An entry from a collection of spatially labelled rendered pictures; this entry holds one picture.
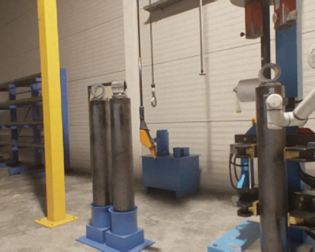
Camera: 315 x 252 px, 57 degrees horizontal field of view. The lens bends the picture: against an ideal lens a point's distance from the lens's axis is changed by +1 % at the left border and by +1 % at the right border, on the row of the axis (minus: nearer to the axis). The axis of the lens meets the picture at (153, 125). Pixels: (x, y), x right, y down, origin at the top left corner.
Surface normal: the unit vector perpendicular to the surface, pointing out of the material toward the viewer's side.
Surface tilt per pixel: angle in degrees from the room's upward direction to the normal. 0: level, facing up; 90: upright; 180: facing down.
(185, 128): 90
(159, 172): 90
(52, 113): 90
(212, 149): 90
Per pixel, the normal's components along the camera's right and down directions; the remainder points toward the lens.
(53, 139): 0.76, -0.02
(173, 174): -0.65, 0.04
